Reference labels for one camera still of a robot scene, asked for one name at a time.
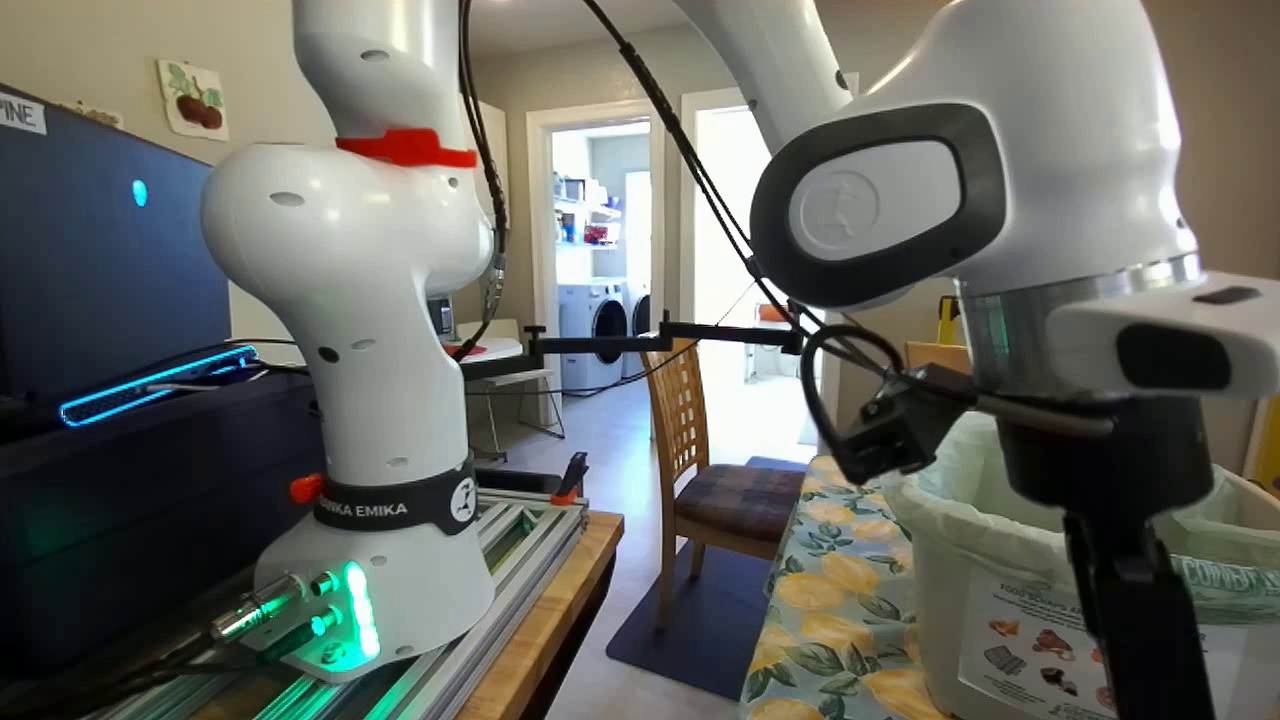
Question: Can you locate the wooden lattice back chair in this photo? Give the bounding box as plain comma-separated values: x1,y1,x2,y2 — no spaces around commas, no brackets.
641,337,814,632

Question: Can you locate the white side table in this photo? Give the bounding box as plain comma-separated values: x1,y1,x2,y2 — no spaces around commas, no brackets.
458,333,571,466

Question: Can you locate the orange knob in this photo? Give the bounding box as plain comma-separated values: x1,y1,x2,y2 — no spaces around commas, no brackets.
283,470,334,513

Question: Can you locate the white plastic bin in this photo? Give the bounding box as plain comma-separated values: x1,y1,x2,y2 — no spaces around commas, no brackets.
886,413,1280,720

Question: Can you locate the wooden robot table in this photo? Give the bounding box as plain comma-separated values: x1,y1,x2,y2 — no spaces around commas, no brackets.
458,510,630,720

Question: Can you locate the blue floor rug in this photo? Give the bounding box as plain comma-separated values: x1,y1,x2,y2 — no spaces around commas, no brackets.
604,537,785,703

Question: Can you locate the aluminium rail base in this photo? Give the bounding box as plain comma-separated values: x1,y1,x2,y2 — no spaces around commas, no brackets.
96,486,591,720

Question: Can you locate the black clamp lever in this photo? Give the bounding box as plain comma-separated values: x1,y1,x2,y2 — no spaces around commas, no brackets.
549,447,598,510

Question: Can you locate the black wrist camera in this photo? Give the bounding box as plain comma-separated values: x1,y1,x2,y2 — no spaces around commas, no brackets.
831,365,986,488

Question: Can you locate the fruit wall picture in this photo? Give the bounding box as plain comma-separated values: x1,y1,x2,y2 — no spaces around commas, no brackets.
155,57,237,144

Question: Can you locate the white washing machine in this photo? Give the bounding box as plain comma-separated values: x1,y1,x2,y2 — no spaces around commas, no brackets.
555,278,661,399

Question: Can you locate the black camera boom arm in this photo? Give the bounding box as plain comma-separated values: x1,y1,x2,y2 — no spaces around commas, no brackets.
522,317,810,370

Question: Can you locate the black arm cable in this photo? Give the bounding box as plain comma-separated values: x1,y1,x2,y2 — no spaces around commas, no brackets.
452,0,925,476

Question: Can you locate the black equipment case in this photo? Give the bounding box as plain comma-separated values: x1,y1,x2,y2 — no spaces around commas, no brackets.
0,365,334,690

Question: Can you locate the blue plaid seat cushion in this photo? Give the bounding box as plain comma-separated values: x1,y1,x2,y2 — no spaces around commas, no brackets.
672,451,814,545

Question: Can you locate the red ring clamp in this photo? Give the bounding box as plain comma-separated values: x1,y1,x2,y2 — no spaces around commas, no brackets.
334,126,481,172

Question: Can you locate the dark computer monitor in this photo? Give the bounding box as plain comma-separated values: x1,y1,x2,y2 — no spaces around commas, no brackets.
0,79,237,434

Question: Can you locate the lemon print tablecloth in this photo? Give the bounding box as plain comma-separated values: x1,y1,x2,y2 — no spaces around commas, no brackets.
738,451,966,720

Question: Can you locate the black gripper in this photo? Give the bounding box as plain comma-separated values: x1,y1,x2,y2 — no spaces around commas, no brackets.
995,389,1221,720

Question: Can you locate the white monitor label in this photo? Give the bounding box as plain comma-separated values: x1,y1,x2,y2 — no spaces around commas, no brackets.
0,91,54,140

